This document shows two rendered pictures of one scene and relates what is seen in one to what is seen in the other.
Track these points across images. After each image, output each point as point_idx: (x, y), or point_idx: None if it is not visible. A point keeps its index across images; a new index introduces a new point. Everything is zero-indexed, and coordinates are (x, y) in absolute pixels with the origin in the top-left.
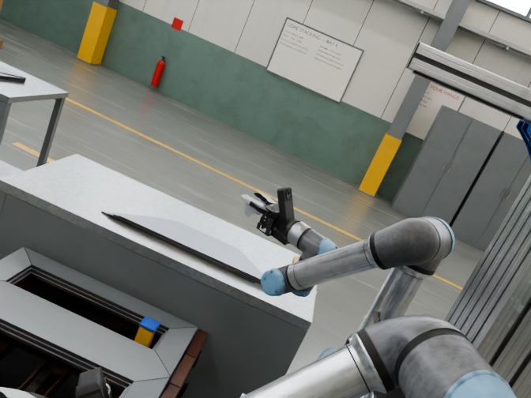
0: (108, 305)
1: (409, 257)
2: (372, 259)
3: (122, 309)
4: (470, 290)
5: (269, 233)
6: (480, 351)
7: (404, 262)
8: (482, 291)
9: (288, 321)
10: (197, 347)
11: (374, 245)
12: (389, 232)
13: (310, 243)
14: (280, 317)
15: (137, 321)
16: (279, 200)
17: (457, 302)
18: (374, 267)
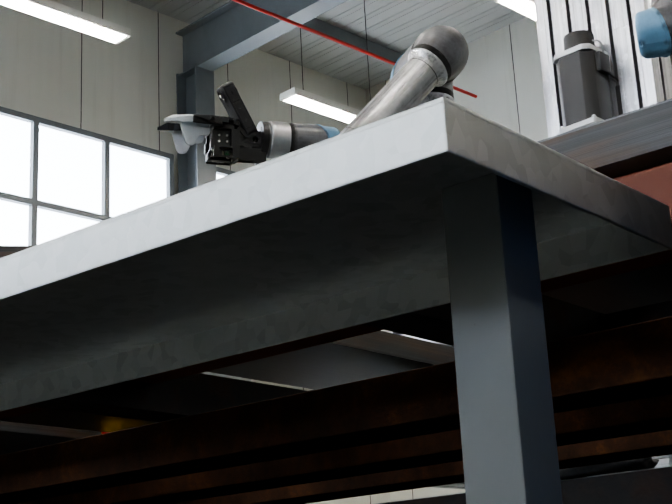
0: (10, 425)
1: (465, 53)
2: (441, 64)
3: (34, 425)
4: (559, 24)
5: (239, 152)
6: (646, 5)
7: (462, 61)
8: (584, 1)
9: (224, 375)
10: None
11: (435, 49)
12: (436, 33)
13: (311, 131)
14: (213, 374)
15: (71, 437)
16: (232, 98)
17: (546, 52)
18: (437, 82)
